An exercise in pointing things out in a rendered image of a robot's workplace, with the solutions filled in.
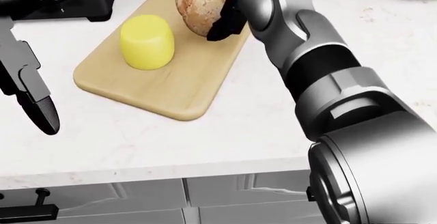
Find black drawer handle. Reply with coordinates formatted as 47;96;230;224
0;187;59;222

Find yellow cheese cylinder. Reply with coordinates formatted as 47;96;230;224
119;14;175;70

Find black toaster appliance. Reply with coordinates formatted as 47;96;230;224
20;0;121;23

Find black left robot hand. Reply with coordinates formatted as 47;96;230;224
0;18;61;136

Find brown crusty bread loaf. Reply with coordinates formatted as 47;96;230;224
174;0;234;38

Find grey cabinet door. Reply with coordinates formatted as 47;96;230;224
51;207;199;224
196;201;317;224

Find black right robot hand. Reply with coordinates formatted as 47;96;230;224
206;0;249;42

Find light wooden cutting board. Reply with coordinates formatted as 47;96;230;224
72;0;253;122

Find grey cabinet drawer front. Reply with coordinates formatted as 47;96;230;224
182;172;311;208
0;178;188;216

